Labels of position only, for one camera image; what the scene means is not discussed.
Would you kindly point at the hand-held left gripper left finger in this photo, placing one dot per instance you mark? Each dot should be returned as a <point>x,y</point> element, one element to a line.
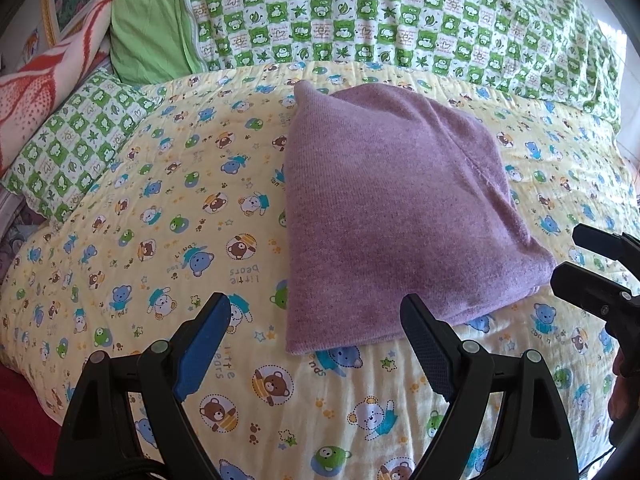
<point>200,355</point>

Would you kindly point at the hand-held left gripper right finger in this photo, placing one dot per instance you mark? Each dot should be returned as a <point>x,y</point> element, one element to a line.
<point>430,355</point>

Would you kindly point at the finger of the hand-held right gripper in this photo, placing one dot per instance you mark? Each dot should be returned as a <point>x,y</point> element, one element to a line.
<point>600,242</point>
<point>585,287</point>

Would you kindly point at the purple knitted sweater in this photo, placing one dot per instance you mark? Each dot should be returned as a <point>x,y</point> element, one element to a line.
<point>390,200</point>

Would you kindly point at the person's right hand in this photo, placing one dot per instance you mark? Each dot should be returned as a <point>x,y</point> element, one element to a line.
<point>627,385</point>

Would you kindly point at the yellow bear print blanket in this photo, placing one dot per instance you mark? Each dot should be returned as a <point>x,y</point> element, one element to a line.
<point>175,185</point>

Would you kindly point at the red bedsheet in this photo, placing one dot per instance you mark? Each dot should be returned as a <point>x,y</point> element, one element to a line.
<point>25,410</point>

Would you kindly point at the grey patterned cloth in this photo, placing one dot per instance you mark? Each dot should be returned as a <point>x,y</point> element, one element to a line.
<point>15,245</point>

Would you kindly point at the green checked pillow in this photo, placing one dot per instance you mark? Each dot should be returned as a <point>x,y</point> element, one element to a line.
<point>85,135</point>

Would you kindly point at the red and white blanket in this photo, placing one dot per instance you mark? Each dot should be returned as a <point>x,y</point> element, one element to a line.
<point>40,95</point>

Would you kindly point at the green checkered pillow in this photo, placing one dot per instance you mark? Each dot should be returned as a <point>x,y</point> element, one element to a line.
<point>400,10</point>

